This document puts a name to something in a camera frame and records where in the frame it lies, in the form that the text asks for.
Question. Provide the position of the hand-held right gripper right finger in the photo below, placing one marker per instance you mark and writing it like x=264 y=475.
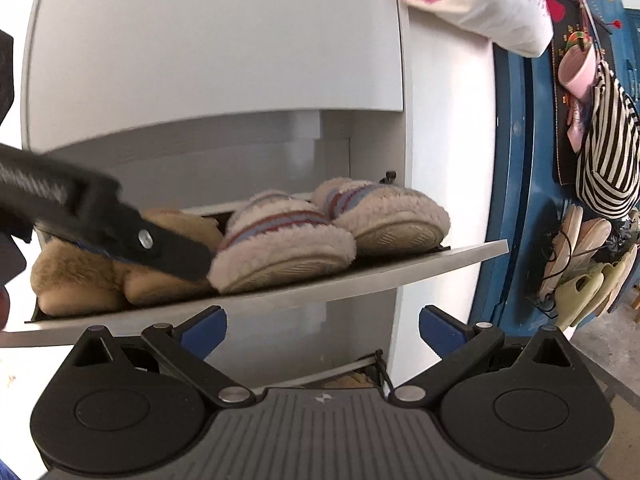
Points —
x=437 y=332

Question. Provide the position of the black hanging organizer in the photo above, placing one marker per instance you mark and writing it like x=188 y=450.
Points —
x=561 y=160

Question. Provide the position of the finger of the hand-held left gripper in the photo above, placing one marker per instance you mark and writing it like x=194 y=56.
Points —
x=170 y=255

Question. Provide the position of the blue door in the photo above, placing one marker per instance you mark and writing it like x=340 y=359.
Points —
x=520 y=160

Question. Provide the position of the white shoe cabinet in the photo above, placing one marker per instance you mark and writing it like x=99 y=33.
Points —
x=200 y=60

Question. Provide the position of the white and pink cloth bag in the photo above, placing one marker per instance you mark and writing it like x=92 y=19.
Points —
x=480 y=5

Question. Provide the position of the black and white striped bag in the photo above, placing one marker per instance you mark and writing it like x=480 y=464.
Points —
x=607 y=160

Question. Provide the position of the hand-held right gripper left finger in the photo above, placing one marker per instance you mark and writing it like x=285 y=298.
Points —
x=205 y=332

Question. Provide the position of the white striped fluffy slipper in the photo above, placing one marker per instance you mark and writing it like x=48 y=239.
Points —
x=280 y=245
x=390 y=215

